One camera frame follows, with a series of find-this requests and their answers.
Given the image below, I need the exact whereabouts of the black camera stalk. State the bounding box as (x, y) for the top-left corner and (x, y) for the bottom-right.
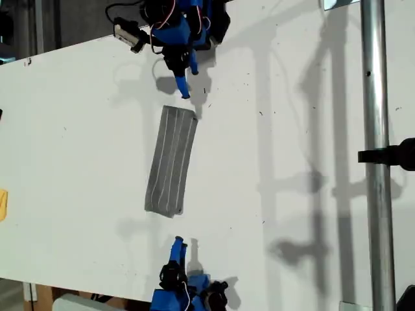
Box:
(136, 29), (166, 54)

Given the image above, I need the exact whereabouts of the grey striped towel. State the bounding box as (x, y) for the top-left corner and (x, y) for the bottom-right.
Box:
(144, 105), (199, 220)

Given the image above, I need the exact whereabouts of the steel post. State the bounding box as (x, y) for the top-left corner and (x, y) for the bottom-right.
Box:
(359, 0), (398, 311)

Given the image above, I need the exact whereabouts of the black camera box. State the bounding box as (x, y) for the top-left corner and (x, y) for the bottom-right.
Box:
(202, 281), (230, 311)
(113, 16), (145, 52)

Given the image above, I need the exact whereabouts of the black camera cable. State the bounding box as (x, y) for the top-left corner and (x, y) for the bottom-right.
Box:
(105, 0), (147, 25)

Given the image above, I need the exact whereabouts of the yellow object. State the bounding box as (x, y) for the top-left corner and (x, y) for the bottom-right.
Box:
(0, 189), (9, 223)

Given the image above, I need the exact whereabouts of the wooden table leg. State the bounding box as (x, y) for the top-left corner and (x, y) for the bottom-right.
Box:
(32, 284), (54, 311)

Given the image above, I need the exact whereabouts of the grey pole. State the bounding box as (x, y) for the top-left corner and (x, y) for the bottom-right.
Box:
(34, 0), (45, 54)

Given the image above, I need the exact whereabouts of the black clamp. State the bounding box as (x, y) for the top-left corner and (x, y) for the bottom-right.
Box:
(357, 137), (415, 172)

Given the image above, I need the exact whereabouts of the shiny metal bracket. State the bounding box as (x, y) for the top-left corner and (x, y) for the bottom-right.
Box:
(319, 0), (361, 12)

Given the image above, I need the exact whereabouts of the white foam box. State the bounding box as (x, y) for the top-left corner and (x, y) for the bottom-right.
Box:
(51, 293), (130, 311)

